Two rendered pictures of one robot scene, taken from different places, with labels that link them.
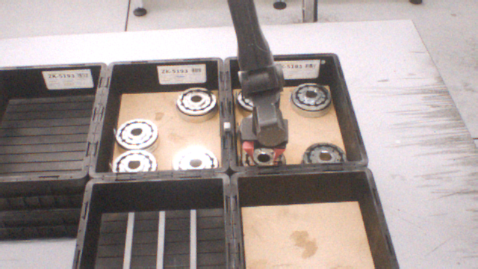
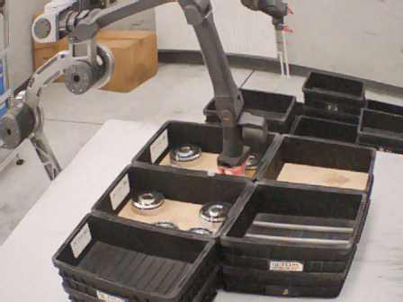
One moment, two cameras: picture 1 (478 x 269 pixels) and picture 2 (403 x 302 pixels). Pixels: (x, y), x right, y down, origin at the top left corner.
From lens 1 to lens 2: 1.61 m
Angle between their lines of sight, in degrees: 52
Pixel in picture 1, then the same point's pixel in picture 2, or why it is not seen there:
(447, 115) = not seen: hidden behind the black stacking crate
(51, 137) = (124, 274)
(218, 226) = (272, 216)
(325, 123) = (210, 158)
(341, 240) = (308, 174)
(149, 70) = (107, 201)
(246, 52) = (232, 88)
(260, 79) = (238, 104)
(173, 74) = (117, 195)
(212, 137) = (184, 206)
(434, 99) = not seen: hidden behind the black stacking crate
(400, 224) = not seen: hidden behind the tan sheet
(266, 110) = (253, 119)
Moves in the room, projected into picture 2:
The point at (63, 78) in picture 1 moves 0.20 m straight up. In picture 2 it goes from (79, 241) to (64, 183)
